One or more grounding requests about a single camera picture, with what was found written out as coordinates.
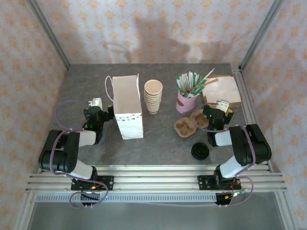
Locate red orange base wires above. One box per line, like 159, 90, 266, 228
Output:
83, 181, 107, 194
224, 183, 248, 201

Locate brown pulp cup carrier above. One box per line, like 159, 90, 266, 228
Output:
174, 112, 210, 138

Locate pink holder cup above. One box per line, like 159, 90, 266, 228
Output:
176, 90, 199, 113

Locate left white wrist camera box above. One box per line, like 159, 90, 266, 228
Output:
88, 97, 104, 108

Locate white paper gift bag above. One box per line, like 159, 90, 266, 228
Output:
105, 73, 144, 140

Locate stack of paper cups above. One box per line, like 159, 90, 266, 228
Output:
143, 80, 163, 115

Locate slotted grey cable duct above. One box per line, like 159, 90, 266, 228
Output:
35, 193, 218, 203

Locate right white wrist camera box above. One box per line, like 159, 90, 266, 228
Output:
215, 100, 230, 112

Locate aluminium frame leg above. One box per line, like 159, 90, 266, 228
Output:
274, 191, 300, 230
13, 191, 36, 230

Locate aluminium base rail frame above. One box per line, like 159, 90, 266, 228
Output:
25, 165, 287, 192

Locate aluminium side rail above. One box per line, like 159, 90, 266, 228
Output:
230, 64, 274, 172

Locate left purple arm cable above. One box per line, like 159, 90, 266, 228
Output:
49, 100, 109, 208

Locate left black mount plate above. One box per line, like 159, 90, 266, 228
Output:
71, 175, 115, 192

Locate black mount plate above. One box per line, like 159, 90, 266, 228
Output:
197, 174, 241, 191
71, 175, 115, 192

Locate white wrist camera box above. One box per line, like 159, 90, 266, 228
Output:
88, 97, 104, 108
215, 100, 230, 112

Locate cardboard napkin box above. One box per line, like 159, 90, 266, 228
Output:
202, 74, 243, 110

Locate aluminium frame post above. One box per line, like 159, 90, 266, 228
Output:
26, 0, 71, 70
239, 0, 286, 71

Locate stack of white napkins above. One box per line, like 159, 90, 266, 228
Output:
203, 76, 242, 103

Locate right black mount plate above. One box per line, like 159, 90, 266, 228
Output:
197, 174, 241, 191

